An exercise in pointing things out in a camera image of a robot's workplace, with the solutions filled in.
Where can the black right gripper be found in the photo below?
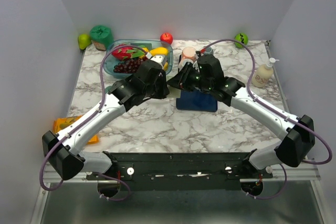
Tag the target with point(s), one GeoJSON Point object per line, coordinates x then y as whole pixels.
{"type": "Point", "coordinates": [180, 80]}

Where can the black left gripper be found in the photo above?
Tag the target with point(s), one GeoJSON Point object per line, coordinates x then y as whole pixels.
{"type": "Point", "coordinates": [164, 91]}

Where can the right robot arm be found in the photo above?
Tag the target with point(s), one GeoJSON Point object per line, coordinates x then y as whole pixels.
{"type": "Point", "coordinates": [293, 132]}

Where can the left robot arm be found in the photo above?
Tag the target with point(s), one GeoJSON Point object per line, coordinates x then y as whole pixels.
{"type": "Point", "coordinates": [63, 150]}

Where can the pale grey-blue mug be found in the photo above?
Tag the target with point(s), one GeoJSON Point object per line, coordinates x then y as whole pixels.
{"type": "Point", "coordinates": [181, 64]}

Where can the pink mug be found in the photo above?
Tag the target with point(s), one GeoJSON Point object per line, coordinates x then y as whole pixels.
{"type": "Point", "coordinates": [189, 53]}

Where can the dark grey faceted mug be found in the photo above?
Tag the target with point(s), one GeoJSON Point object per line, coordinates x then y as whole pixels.
{"type": "Point", "coordinates": [207, 51]}

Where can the small orange fruit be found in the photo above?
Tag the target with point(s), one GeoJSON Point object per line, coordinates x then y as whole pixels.
{"type": "Point", "coordinates": [166, 66]}

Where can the dark blue tray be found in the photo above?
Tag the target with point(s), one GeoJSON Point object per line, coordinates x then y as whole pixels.
{"type": "Point", "coordinates": [196, 101]}

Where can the yellow mango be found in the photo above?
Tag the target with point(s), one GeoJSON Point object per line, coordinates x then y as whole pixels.
{"type": "Point", "coordinates": [159, 51]}

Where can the purple grape bunch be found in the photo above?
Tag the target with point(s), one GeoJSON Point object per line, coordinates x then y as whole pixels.
{"type": "Point", "coordinates": [128, 66]}

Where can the red apple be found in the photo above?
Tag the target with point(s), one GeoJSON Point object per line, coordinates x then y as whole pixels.
{"type": "Point", "coordinates": [167, 38]}

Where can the teal plastic fruit basket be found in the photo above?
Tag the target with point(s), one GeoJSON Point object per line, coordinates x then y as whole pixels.
{"type": "Point", "coordinates": [111, 61]}

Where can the red dragon fruit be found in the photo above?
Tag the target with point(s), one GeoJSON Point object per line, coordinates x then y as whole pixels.
{"type": "Point", "coordinates": [124, 52]}

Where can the green wrapped jar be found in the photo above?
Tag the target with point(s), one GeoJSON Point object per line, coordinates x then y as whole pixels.
{"type": "Point", "coordinates": [101, 37]}

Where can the cream soap pump bottle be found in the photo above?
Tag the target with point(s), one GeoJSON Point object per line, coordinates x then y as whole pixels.
{"type": "Point", "coordinates": [264, 73]}

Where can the green pear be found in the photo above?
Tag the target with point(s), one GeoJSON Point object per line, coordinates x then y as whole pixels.
{"type": "Point", "coordinates": [84, 41]}

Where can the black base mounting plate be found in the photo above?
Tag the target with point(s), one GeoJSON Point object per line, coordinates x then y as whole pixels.
{"type": "Point", "coordinates": [184, 171]}

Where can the orange snack bag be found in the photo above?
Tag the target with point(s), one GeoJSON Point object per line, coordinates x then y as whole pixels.
{"type": "Point", "coordinates": [62, 123]}

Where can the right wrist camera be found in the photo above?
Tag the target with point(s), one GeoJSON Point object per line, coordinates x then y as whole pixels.
{"type": "Point", "coordinates": [195, 64]}

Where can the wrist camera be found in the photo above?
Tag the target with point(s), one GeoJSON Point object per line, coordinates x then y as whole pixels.
{"type": "Point", "coordinates": [195, 64]}
{"type": "Point", "coordinates": [159, 58]}

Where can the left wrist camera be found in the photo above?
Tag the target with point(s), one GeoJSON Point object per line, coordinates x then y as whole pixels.
{"type": "Point", "coordinates": [159, 58]}

